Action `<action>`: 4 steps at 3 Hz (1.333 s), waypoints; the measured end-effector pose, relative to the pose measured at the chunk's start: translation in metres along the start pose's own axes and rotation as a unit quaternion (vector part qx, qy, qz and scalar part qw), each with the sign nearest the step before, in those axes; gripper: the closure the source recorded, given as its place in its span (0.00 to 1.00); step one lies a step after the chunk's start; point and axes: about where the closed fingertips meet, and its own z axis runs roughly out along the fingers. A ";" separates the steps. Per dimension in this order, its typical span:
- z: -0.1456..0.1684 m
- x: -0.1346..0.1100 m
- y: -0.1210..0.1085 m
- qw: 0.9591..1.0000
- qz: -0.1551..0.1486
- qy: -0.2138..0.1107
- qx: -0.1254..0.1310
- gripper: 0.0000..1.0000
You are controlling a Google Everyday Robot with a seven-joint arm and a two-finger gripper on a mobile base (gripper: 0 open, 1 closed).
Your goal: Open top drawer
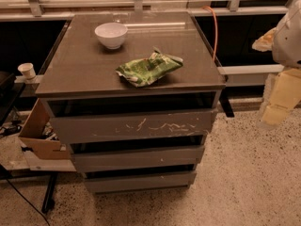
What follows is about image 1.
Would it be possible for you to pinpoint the green crumpled snack bag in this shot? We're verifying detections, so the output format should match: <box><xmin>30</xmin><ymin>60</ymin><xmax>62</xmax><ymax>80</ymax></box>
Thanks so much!
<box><xmin>116</xmin><ymin>48</ymin><xmax>183</xmax><ymax>88</ymax></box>

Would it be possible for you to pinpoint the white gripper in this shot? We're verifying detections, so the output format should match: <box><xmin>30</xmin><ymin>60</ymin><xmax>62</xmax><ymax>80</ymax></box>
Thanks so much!
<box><xmin>252</xmin><ymin>5</ymin><xmax>301</xmax><ymax>130</ymax></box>

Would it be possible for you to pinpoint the grey drawer cabinet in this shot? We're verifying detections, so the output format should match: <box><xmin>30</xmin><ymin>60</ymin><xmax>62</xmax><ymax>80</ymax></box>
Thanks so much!
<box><xmin>36</xmin><ymin>11</ymin><xmax>225</xmax><ymax>182</ymax></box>

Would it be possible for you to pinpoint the orange cable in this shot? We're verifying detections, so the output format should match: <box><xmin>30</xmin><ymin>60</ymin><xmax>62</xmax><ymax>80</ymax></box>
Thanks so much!
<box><xmin>201</xmin><ymin>5</ymin><xmax>219</xmax><ymax>62</ymax></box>

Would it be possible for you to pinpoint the black stand leg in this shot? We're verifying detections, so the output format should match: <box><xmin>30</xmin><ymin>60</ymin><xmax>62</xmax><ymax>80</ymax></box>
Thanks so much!
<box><xmin>41</xmin><ymin>172</ymin><xmax>58</xmax><ymax>214</ymax></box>

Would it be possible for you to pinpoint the brown cardboard box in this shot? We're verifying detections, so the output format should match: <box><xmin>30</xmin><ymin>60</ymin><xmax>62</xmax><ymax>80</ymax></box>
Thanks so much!
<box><xmin>19</xmin><ymin>100</ymin><xmax>70</xmax><ymax>160</ymax></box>

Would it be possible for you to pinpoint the grey bottom drawer front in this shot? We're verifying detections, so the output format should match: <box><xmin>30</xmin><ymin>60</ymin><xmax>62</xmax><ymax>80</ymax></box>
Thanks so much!
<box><xmin>85</xmin><ymin>171</ymin><xmax>197</xmax><ymax>193</ymax></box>

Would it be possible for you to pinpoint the grey drawer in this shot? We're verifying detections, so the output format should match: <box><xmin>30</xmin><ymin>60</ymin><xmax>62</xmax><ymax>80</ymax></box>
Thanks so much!
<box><xmin>50</xmin><ymin>109</ymin><xmax>217</xmax><ymax>144</ymax></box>
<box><xmin>71</xmin><ymin>146</ymin><xmax>204</xmax><ymax>172</ymax></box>
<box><xmin>85</xmin><ymin>171</ymin><xmax>197</xmax><ymax>193</ymax></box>

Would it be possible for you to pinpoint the white paper cup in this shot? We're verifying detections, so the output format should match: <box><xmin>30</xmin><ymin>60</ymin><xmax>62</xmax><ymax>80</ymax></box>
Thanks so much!
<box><xmin>18</xmin><ymin>63</ymin><xmax>36</xmax><ymax>80</ymax></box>

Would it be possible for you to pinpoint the grey top drawer front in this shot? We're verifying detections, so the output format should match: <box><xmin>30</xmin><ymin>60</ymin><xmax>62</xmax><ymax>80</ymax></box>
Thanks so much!
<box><xmin>50</xmin><ymin>109</ymin><xmax>217</xmax><ymax>144</ymax></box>

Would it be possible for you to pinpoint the white ceramic bowl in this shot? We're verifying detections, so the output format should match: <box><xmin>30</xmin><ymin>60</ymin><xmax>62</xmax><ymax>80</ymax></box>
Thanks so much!
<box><xmin>94</xmin><ymin>23</ymin><xmax>128</xmax><ymax>49</ymax></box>

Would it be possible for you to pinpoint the black floor cable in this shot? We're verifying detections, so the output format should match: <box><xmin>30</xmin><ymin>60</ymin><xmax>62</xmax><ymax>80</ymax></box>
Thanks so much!
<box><xmin>0</xmin><ymin>163</ymin><xmax>51</xmax><ymax>226</ymax></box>

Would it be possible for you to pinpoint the grey middle drawer front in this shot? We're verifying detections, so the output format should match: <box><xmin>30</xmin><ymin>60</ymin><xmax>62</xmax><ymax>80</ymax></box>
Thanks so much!
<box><xmin>71</xmin><ymin>146</ymin><xmax>204</xmax><ymax>172</ymax></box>

